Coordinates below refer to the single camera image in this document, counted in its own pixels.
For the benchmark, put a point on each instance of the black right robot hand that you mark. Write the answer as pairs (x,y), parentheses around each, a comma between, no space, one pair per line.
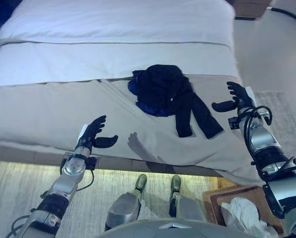
(242,99)

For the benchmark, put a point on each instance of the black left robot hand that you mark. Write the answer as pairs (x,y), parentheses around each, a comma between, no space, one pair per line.
(88,136)

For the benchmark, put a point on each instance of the dark blue garment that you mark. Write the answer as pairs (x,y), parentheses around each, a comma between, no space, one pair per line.
(150,110)

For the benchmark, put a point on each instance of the black garment with blue label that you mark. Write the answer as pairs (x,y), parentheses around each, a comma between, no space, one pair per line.
(168,86)

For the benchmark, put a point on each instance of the white garment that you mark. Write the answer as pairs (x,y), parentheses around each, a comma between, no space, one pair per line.
(242,213)

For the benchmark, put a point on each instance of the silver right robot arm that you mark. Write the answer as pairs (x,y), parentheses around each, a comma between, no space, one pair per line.
(262,138)

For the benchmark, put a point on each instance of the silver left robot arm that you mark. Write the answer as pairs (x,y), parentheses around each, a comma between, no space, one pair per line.
(73,167)

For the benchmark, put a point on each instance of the beige bed runner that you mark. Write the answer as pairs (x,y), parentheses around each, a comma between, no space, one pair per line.
(51,111)

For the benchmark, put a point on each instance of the brown wicker basket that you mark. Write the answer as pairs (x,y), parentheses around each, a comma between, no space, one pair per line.
(212,198)

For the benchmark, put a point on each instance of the silver left robot leg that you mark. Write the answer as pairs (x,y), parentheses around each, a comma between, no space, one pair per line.
(124,208)

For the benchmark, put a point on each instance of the silver robot leg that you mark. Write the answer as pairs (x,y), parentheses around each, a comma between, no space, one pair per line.
(124,208)
(187,208)

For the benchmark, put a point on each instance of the brown cube nightstand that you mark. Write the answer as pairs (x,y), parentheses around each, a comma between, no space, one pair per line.
(249,8)

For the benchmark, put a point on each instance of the black curved floor strip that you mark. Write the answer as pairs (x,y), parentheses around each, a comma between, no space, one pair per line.
(289,14)

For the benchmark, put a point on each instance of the white duvet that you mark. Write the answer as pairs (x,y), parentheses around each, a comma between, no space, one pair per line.
(113,29)

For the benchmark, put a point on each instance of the silver right robot leg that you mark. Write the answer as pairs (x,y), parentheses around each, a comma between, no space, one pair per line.
(187,208)

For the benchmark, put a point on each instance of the grey robot torso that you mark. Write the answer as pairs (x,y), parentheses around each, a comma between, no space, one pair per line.
(175,231)

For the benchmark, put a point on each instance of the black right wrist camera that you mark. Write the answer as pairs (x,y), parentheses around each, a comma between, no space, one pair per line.
(233,123)

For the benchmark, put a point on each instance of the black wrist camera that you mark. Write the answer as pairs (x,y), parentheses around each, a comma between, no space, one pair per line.
(92,163)
(233,123)

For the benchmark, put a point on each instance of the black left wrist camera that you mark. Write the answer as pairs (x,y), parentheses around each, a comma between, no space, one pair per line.
(92,163)

